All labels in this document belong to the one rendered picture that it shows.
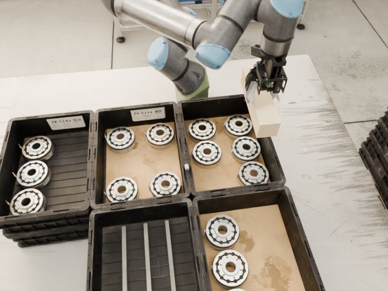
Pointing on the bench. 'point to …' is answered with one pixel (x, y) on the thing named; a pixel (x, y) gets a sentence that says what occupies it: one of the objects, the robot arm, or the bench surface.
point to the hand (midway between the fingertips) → (259, 97)
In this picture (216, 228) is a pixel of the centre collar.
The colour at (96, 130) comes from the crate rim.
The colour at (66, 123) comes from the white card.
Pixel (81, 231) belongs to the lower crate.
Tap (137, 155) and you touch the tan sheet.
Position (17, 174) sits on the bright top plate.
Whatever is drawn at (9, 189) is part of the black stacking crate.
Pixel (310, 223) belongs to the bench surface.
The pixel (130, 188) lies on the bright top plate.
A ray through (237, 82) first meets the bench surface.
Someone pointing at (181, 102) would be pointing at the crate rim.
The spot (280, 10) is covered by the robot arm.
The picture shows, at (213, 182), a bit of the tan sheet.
